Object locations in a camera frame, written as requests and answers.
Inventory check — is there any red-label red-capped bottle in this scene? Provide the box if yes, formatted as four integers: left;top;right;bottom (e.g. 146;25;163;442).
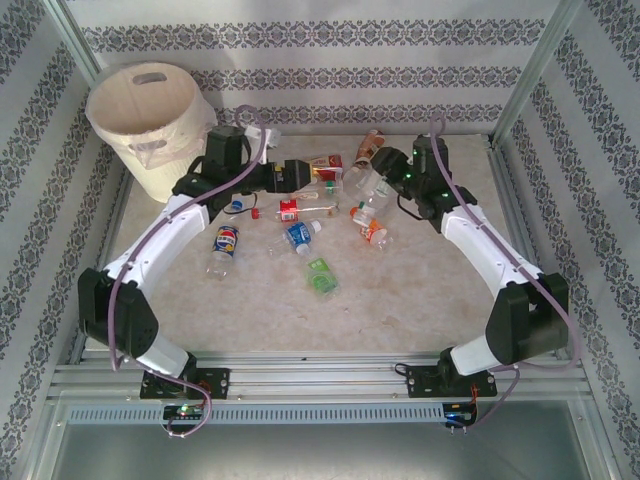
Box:
249;197;342;225

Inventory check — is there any blue-label white-capped water bottle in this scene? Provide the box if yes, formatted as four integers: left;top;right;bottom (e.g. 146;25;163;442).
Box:
267;219;324;257

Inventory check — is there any plain clear plastic bottle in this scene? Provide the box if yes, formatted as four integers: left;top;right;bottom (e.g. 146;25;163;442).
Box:
343;167;376;197

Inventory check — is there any clear bottle with green band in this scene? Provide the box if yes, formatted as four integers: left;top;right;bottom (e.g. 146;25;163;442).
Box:
362;172;397;219

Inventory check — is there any orange-label orange-capped bottle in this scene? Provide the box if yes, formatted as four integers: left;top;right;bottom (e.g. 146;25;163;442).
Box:
349;206;395;251

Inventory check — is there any green-label bottle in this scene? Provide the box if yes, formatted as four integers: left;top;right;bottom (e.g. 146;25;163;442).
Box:
304;255;341;302

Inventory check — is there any blue-capped cola bottle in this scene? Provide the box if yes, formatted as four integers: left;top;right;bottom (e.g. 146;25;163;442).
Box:
205;198;246;281

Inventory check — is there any white ribbed plastic bin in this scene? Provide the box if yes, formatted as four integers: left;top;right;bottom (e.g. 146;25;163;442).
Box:
85;62;221;204

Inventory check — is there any red and gold drink bottle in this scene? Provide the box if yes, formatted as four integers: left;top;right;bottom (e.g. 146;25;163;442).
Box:
305;154;346;184

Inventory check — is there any brown-label cream-capped bottle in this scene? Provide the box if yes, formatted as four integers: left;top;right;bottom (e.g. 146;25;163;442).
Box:
352;128;389;169

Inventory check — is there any right small circuit board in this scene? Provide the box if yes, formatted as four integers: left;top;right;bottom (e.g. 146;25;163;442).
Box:
442;402;480;429

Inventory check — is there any small circuit board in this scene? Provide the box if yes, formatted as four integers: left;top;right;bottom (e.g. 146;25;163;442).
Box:
162;403;205;421
442;402;480;429

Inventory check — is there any left small circuit board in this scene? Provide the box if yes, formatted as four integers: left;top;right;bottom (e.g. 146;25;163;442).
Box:
162;403;205;421

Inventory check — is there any grey metal panel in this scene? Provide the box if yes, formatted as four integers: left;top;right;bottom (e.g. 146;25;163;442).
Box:
47;422;596;480

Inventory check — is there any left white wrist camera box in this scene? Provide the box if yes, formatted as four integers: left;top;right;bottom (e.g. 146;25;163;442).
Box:
247;125;280;151

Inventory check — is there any aluminium side rail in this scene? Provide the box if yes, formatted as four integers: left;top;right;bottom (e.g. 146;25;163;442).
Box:
487;134;549;281
69;167;132;364

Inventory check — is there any aluminium frame post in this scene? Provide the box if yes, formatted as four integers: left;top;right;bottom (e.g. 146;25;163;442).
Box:
489;0;589;149
47;0;104;91

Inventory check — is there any aluminium mounting rail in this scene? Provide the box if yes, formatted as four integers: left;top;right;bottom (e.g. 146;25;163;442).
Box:
52;349;589;401

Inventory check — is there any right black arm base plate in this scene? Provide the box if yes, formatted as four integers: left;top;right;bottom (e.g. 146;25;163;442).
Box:
405;366;499;400

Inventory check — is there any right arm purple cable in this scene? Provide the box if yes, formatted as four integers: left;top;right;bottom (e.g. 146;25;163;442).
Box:
430;113;584;431

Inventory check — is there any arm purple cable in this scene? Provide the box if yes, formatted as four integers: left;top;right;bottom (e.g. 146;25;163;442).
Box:
107;103;271;441
430;113;584;431

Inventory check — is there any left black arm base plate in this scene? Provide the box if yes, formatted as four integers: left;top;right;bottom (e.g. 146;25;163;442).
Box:
139;367;232;401

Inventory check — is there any grey slotted cable duct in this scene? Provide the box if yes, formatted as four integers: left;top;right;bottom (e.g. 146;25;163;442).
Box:
67;403;447;426

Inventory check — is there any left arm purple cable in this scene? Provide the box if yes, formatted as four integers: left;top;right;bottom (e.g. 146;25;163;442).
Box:
107;103;271;441

